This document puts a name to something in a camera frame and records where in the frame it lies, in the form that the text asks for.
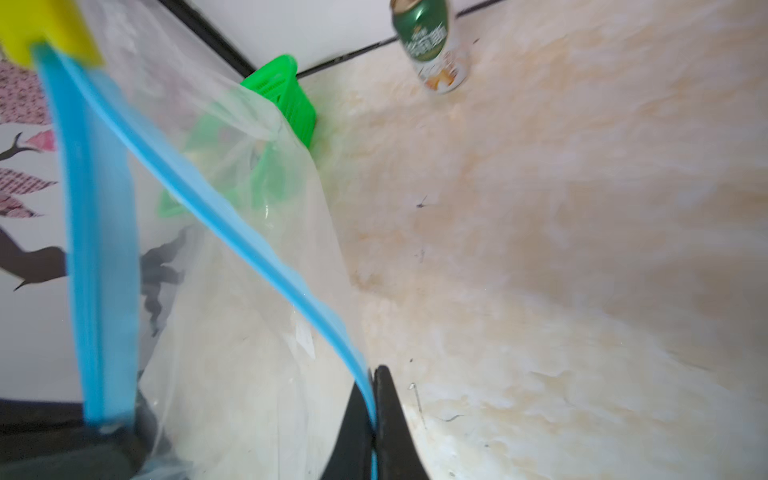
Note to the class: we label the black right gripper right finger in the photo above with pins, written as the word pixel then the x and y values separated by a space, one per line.
pixel 397 457

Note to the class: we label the green plastic basket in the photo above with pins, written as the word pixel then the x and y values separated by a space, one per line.
pixel 254 176

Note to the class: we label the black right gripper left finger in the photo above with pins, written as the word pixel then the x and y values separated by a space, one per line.
pixel 352 455

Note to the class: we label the clear zip top bag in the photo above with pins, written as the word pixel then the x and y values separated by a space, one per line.
pixel 211 341

